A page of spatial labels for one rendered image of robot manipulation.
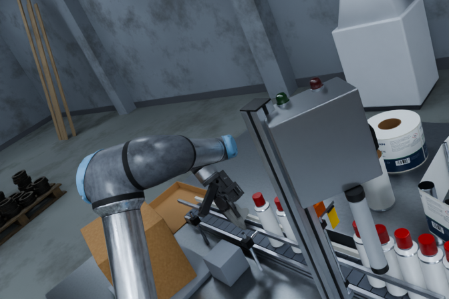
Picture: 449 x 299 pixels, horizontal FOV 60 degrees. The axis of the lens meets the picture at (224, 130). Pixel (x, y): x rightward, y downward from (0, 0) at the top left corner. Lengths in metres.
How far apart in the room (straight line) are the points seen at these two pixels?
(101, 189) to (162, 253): 0.54
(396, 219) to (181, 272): 0.72
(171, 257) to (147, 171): 0.60
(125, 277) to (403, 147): 0.99
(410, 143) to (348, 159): 0.72
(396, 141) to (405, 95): 2.26
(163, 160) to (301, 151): 0.30
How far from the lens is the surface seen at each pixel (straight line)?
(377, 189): 1.30
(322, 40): 4.67
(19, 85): 10.84
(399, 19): 3.41
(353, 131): 0.74
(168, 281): 1.41
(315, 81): 0.75
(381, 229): 0.99
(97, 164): 0.89
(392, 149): 1.44
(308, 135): 0.71
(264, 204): 1.25
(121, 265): 0.88
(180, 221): 1.80
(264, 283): 1.34
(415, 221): 1.30
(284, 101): 0.74
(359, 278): 1.18
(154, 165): 0.83
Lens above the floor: 1.75
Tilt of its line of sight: 22 degrees down
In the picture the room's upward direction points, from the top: 25 degrees counter-clockwise
